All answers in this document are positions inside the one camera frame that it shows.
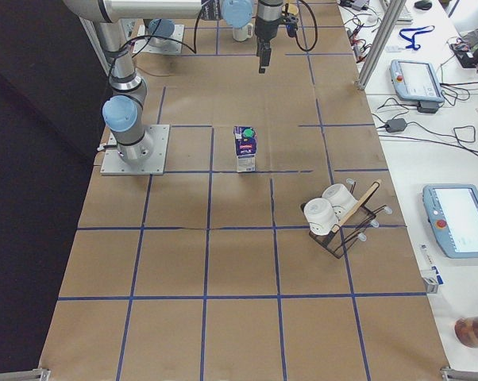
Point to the brown paper table cover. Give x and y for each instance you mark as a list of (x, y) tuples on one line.
[(204, 273)]

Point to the teach pendant far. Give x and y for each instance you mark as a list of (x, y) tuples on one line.
[(415, 81)]

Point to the wooden spatula handle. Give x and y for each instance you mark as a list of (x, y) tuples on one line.
[(361, 202)]

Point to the white cup front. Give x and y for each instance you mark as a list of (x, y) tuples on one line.
[(320, 216)]

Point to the white cup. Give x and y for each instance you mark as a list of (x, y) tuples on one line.
[(320, 216), (340, 199)]

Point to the white cup rear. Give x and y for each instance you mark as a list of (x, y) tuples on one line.
[(340, 199)]

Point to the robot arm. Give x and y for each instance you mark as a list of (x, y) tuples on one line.
[(122, 113), (160, 30)]

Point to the black wire cup rack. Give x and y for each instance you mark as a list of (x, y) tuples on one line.
[(353, 230)]

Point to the black power adapter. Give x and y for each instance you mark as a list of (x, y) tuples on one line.
[(395, 125)]

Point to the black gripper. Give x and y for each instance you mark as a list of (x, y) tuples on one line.
[(265, 25)]

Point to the teach pendant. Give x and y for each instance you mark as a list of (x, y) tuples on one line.
[(415, 81), (452, 211)]

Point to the blue white milk carton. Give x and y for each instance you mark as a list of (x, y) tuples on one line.
[(245, 147)]

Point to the aluminium frame post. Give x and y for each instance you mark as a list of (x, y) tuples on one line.
[(387, 25)]

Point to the white mug grey inside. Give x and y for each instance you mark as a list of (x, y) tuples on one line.
[(243, 33)]

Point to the teach pendant near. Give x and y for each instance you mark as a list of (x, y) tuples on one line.
[(452, 211)]

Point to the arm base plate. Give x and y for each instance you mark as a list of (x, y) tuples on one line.
[(148, 157), (170, 45)]

